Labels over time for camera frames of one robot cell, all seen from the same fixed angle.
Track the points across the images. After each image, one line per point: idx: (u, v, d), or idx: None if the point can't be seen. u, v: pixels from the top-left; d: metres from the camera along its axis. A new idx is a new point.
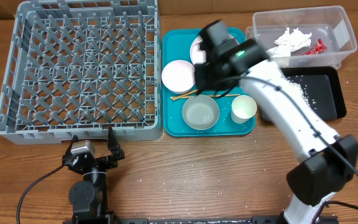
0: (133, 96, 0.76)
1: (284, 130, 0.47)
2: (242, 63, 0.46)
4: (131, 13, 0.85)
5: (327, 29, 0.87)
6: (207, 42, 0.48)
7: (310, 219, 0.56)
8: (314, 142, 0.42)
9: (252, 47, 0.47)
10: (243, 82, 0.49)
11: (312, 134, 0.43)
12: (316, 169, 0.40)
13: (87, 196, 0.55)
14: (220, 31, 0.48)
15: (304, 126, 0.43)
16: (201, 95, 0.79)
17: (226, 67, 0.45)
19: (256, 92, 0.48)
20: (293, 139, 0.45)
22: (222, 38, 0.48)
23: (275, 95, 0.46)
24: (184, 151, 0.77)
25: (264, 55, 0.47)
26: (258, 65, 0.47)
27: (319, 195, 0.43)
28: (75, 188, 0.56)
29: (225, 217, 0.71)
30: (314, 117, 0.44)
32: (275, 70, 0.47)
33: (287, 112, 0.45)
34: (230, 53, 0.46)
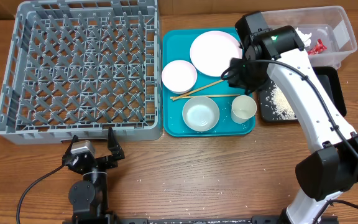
0: (133, 96, 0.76)
1: (301, 119, 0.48)
2: (274, 46, 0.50)
4: (131, 14, 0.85)
5: (327, 29, 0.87)
6: (245, 30, 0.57)
7: (311, 219, 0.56)
8: (330, 134, 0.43)
9: (287, 33, 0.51)
10: (271, 67, 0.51)
11: (330, 127, 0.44)
12: (327, 161, 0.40)
13: (87, 196, 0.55)
14: (257, 20, 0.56)
15: (323, 118, 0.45)
16: (198, 96, 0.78)
17: (258, 48, 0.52)
19: (282, 79, 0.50)
20: (308, 129, 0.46)
22: (257, 27, 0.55)
23: (299, 83, 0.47)
24: (184, 151, 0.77)
25: (298, 43, 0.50)
26: (291, 52, 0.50)
27: (324, 188, 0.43)
28: (75, 188, 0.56)
29: (225, 217, 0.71)
30: (334, 112, 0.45)
32: (305, 61, 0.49)
33: (308, 101, 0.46)
34: (265, 37, 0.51)
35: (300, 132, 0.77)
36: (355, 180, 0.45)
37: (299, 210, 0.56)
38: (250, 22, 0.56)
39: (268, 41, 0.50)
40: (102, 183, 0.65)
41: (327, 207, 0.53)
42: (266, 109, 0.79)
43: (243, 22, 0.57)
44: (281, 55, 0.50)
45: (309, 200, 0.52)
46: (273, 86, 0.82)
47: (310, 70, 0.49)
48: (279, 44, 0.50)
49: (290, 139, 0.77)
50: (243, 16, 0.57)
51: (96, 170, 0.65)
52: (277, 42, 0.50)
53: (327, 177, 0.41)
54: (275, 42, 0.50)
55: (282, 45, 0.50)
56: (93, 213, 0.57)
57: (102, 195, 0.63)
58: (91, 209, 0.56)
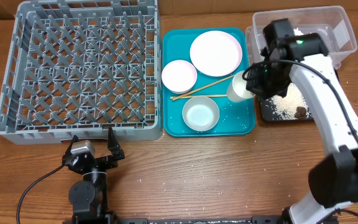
0: (133, 96, 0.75)
1: (319, 121, 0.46)
2: (299, 50, 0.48)
4: (131, 13, 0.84)
5: (327, 29, 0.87)
6: (270, 35, 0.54)
7: None
8: (347, 138, 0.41)
9: (313, 39, 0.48)
10: (293, 69, 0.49)
11: (347, 131, 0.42)
12: (342, 163, 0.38)
13: (87, 196, 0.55)
14: (286, 25, 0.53)
15: (341, 121, 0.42)
16: (198, 96, 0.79)
17: (284, 52, 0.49)
19: (303, 81, 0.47)
20: (325, 130, 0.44)
22: (284, 33, 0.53)
23: (319, 85, 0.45)
24: (184, 151, 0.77)
25: (323, 50, 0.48)
26: (314, 56, 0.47)
27: (335, 194, 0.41)
28: (75, 188, 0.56)
29: (225, 217, 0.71)
30: (353, 117, 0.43)
32: (329, 66, 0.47)
33: (329, 108, 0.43)
34: (291, 40, 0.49)
35: (300, 132, 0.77)
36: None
37: (304, 211, 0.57)
38: (278, 25, 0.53)
39: (295, 45, 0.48)
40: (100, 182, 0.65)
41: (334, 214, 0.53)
42: (266, 109, 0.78)
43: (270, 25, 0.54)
44: (306, 58, 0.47)
45: (316, 206, 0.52)
46: None
47: (332, 74, 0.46)
48: (306, 50, 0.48)
49: (290, 139, 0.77)
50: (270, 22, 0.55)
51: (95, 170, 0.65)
52: (303, 45, 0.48)
53: (340, 185, 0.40)
54: (300, 46, 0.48)
55: (307, 51, 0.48)
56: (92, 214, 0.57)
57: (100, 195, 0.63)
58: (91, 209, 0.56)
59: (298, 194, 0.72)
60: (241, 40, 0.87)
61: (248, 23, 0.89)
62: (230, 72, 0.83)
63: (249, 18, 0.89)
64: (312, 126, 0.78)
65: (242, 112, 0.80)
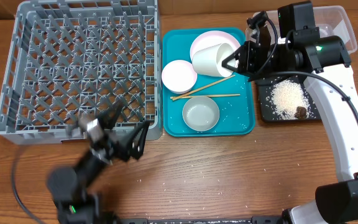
0: (133, 96, 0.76)
1: (332, 140, 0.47)
2: (317, 58, 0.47)
4: (131, 13, 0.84)
5: (327, 28, 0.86)
6: (288, 19, 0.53)
7: None
8: None
9: (333, 44, 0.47)
10: (311, 81, 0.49)
11: None
12: (357, 194, 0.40)
13: (68, 183, 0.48)
14: (306, 14, 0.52)
15: None
16: (198, 96, 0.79)
17: (300, 56, 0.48)
19: (321, 96, 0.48)
20: (339, 149, 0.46)
22: (304, 23, 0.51)
23: (339, 103, 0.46)
24: (184, 151, 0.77)
25: (344, 58, 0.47)
26: (333, 67, 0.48)
27: (344, 218, 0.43)
28: (56, 173, 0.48)
29: (225, 217, 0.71)
30: None
32: (350, 79, 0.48)
33: (347, 131, 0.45)
34: (309, 44, 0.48)
35: (300, 132, 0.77)
36: None
37: (306, 216, 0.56)
38: (298, 12, 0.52)
39: (314, 51, 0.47)
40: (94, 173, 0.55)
41: None
42: (266, 109, 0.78)
43: (291, 9, 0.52)
44: (324, 68, 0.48)
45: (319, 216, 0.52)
46: (274, 86, 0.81)
47: (353, 90, 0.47)
48: (324, 57, 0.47)
49: (290, 139, 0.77)
50: (291, 4, 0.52)
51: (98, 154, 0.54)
52: (321, 53, 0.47)
53: (352, 211, 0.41)
54: (319, 54, 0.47)
55: (324, 60, 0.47)
56: (82, 213, 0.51)
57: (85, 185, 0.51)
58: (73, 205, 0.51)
59: (298, 194, 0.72)
60: (242, 40, 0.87)
61: None
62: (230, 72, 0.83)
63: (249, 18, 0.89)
64: (312, 126, 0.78)
65: (242, 112, 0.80)
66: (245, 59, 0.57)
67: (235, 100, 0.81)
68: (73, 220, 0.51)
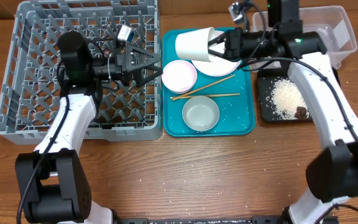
0: (133, 96, 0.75)
1: (316, 118, 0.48)
2: (298, 49, 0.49)
4: (131, 13, 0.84)
5: (327, 29, 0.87)
6: (276, 10, 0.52)
7: (314, 221, 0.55)
8: (344, 133, 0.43)
9: (312, 38, 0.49)
10: (293, 68, 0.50)
11: (344, 126, 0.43)
12: (339, 157, 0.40)
13: (76, 44, 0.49)
14: (291, 7, 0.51)
15: (338, 117, 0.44)
16: (198, 97, 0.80)
17: (282, 50, 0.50)
19: (302, 79, 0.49)
20: (322, 127, 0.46)
22: (289, 17, 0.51)
23: (316, 83, 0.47)
24: (184, 151, 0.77)
25: (321, 48, 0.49)
26: (313, 55, 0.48)
27: (331, 188, 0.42)
28: (63, 38, 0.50)
29: (225, 217, 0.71)
30: (350, 113, 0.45)
32: (327, 65, 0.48)
33: (325, 104, 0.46)
34: (289, 37, 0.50)
35: (299, 132, 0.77)
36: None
37: (304, 209, 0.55)
38: (286, 5, 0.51)
39: (293, 43, 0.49)
40: (99, 79, 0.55)
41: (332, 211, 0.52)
42: (266, 109, 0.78)
43: (278, 2, 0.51)
44: (303, 56, 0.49)
45: (315, 200, 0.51)
46: (274, 86, 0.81)
47: (330, 72, 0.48)
48: (303, 48, 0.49)
49: (290, 139, 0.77)
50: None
51: (120, 59, 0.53)
52: (301, 45, 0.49)
53: (337, 178, 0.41)
54: (298, 45, 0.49)
55: (304, 51, 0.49)
56: (83, 89, 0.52)
57: (100, 61, 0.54)
58: (80, 55, 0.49)
59: (298, 194, 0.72)
60: None
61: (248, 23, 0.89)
62: (230, 72, 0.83)
63: (249, 18, 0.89)
64: (312, 126, 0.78)
65: (242, 112, 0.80)
66: (237, 42, 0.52)
67: (235, 100, 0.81)
68: (73, 93, 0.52)
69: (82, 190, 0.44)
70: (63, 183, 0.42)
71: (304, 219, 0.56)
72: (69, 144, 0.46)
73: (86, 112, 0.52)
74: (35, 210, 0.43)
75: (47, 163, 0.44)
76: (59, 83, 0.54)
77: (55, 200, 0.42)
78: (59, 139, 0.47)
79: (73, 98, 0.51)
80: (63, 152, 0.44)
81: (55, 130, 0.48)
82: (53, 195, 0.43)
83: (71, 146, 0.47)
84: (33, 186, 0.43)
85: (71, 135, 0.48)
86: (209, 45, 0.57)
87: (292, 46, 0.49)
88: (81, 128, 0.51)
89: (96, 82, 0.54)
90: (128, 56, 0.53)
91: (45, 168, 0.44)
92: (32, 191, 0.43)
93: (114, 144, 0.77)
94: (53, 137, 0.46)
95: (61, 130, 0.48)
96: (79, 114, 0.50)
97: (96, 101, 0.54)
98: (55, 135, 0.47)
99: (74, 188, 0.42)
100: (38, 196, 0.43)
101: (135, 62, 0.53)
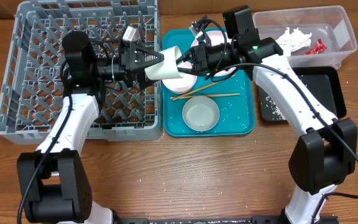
0: (133, 96, 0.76)
1: (286, 113, 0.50)
2: (258, 56, 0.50)
4: (131, 13, 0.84)
5: (327, 29, 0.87)
6: (231, 23, 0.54)
7: (311, 217, 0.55)
8: (313, 122, 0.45)
9: (266, 45, 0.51)
10: (255, 71, 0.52)
11: (312, 115, 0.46)
12: (312, 144, 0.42)
13: (81, 44, 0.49)
14: (244, 19, 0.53)
15: (304, 108, 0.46)
16: (198, 97, 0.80)
17: (243, 59, 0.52)
19: (266, 81, 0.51)
20: (294, 121, 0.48)
22: (245, 27, 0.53)
23: (279, 81, 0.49)
24: (183, 151, 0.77)
25: (278, 50, 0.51)
26: (273, 56, 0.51)
27: (313, 176, 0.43)
28: (66, 38, 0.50)
29: (225, 217, 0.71)
30: (314, 102, 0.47)
32: (286, 62, 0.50)
33: (291, 99, 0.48)
34: (247, 45, 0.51)
35: None
36: (347, 171, 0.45)
37: (298, 207, 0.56)
38: (239, 18, 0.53)
39: (251, 51, 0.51)
40: (102, 78, 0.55)
41: (324, 202, 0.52)
42: (266, 109, 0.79)
43: (232, 15, 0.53)
44: (263, 61, 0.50)
45: (304, 195, 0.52)
46: None
47: (290, 70, 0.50)
48: (261, 54, 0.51)
49: (291, 139, 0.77)
50: (232, 11, 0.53)
51: (123, 58, 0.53)
52: (258, 51, 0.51)
53: (316, 164, 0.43)
54: (256, 51, 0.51)
55: (262, 56, 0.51)
56: (87, 88, 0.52)
57: (104, 63, 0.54)
58: (84, 55, 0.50)
59: None
60: None
61: None
62: None
63: None
64: None
65: (242, 111, 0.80)
66: (201, 55, 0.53)
67: (235, 100, 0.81)
68: (78, 93, 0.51)
69: (83, 190, 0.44)
70: (64, 183, 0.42)
71: (301, 217, 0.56)
72: (71, 144, 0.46)
73: (89, 112, 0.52)
74: (36, 210, 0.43)
75: (49, 162, 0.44)
76: (62, 82, 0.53)
77: (56, 200, 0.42)
78: (61, 139, 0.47)
79: (76, 98, 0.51)
80: (64, 152, 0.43)
81: (57, 130, 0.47)
82: (53, 195, 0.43)
83: (73, 147, 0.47)
84: (35, 186, 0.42)
85: (73, 136, 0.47)
86: (178, 63, 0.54)
87: (251, 54, 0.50)
88: (83, 127, 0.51)
89: (99, 82, 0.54)
90: (132, 55, 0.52)
91: (46, 168, 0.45)
92: (32, 190, 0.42)
93: (114, 144, 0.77)
94: (56, 135, 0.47)
95: (63, 130, 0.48)
96: (82, 114, 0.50)
97: (99, 102, 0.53)
98: (57, 135, 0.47)
99: (75, 188, 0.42)
100: (38, 196, 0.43)
101: (138, 61, 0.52)
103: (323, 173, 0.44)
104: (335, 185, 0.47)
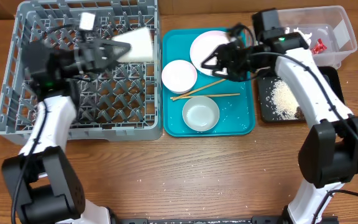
0: (133, 96, 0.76)
1: (303, 105, 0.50)
2: (283, 47, 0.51)
4: (131, 13, 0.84)
5: (327, 28, 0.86)
6: (257, 23, 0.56)
7: (312, 215, 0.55)
8: (328, 114, 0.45)
9: (294, 38, 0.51)
10: (277, 61, 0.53)
11: (328, 107, 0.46)
12: (324, 134, 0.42)
13: (43, 57, 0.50)
14: (271, 18, 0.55)
15: (322, 101, 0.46)
16: (197, 96, 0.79)
17: (268, 49, 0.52)
19: (288, 71, 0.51)
20: (310, 112, 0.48)
22: (271, 25, 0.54)
23: (300, 72, 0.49)
24: (184, 151, 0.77)
25: (303, 44, 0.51)
26: (296, 50, 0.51)
27: (322, 167, 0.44)
28: (27, 49, 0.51)
29: (225, 217, 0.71)
30: (332, 96, 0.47)
32: (309, 56, 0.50)
33: (310, 90, 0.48)
34: (274, 38, 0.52)
35: (299, 132, 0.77)
36: (357, 170, 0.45)
37: (301, 203, 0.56)
38: (266, 15, 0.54)
39: (277, 42, 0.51)
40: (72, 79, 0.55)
41: (329, 199, 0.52)
42: (266, 109, 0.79)
43: (259, 14, 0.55)
44: (288, 52, 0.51)
45: (310, 191, 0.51)
46: (274, 86, 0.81)
47: (313, 63, 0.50)
48: (287, 46, 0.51)
49: (291, 139, 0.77)
50: (259, 10, 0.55)
51: (88, 54, 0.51)
52: (284, 43, 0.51)
53: (325, 155, 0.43)
54: (282, 43, 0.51)
55: (288, 48, 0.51)
56: (59, 91, 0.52)
57: (69, 64, 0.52)
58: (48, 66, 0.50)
59: None
60: None
61: (248, 23, 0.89)
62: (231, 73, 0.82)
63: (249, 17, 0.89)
64: None
65: (242, 112, 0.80)
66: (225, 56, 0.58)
67: (235, 100, 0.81)
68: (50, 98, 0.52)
69: (74, 185, 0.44)
70: (53, 181, 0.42)
71: (302, 215, 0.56)
72: (52, 142, 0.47)
73: (66, 113, 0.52)
74: (30, 211, 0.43)
75: (34, 164, 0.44)
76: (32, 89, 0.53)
77: (48, 200, 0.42)
78: (43, 139, 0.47)
79: (49, 100, 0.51)
80: (48, 150, 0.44)
81: (37, 131, 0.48)
82: (44, 195, 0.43)
83: (56, 144, 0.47)
84: (23, 189, 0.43)
85: (54, 135, 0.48)
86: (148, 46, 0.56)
87: (277, 45, 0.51)
88: (62, 127, 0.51)
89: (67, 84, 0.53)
90: (99, 53, 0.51)
91: (32, 170, 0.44)
92: (22, 193, 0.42)
93: (114, 144, 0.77)
94: (36, 137, 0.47)
95: (43, 130, 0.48)
96: (59, 114, 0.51)
97: (73, 101, 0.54)
98: (38, 137, 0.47)
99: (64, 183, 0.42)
100: (29, 198, 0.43)
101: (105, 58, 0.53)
103: (331, 167, 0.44)
104: (341, 183, 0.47)
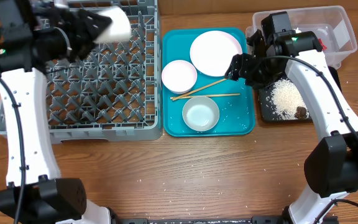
0: (133, 96, 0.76)
1: (313, 112, 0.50)
2: (295, 47, 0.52)
4: (131, 13, 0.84)
5: (327, 29, 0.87)
6: (269, 25, 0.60)
7: (313, 219, 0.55)
8: (340, 126, 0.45)
9: (307, 38, 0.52)
10: (288, 65, 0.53)
11: (340, 119, 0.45)
12: (334, 147, 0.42)
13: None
14: (282, 21, 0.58)
15: (334, 110, 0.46)
16: (198, 97, 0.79)
17: (279, 48, 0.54)
19: (300, 76, 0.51)
20: (319, 120, 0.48)
22: (281, 27, 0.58)
23: (312, 78, 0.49)
24: (184, 151, 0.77)
25: (317, 46, 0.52)
26: (310, 53, 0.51)
27: (330, 178, 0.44)
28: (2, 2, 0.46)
29: (225, 217, 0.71)
30: (345, 106, 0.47)
32: (323, 60, 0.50)
33: (322, 98, 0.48)
34: (286, 37, 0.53)
35: (299, 132, 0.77)
36: None
37: (302, 207, 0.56)
38: (276, 19, 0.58)
39: (289, 42, 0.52)
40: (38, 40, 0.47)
41: (331, 207, 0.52)
42: (266, 109, 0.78)
43: (270, 18, 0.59)
44: (299, 54, 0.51)
45: (314, 197, 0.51)
46: (274, 86, 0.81)
47: (325, 68, 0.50)
48: (299, 46, 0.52)
49: (290, 139, 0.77)
50: (270, 14, 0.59)
51: (80, 25, 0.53)
52: (296, 43, 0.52)
53: (334, 167, 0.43)
54: (294, 43, 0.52)
55: (301, 48, 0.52)
56: (19, 53, 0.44)
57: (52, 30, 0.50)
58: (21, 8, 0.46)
59: (299, 194, 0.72)
60: (241, 40, 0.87)
61: (248, 23, 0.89)
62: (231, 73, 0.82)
63: (249, 18, 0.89)
64: (312, 126, 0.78)
65: (242, 112, 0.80)
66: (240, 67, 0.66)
67: (235, 100, 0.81)
68: (12, 63, 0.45)
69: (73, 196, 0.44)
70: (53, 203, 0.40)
71: (304, 218, 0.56)
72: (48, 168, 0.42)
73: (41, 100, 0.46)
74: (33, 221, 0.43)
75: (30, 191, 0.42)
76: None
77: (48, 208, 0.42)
78: (30, 162, 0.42)
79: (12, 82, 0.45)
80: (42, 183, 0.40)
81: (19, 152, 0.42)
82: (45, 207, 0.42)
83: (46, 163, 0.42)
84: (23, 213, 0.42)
85: (40, 150, 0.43)
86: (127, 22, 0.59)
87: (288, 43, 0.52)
88: (42, 126, 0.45)
89: (33, 40, 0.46)
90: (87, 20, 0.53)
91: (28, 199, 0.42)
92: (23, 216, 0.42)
93: (114, 144, 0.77)
94: (22, 165, 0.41)
95: (26, 149, 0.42)
96: (32, 110, 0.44)
97: (36, 61, 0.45)
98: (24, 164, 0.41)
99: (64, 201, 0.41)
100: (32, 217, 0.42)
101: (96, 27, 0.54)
103: (339, 178, 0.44)
104: (347, 193, 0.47)
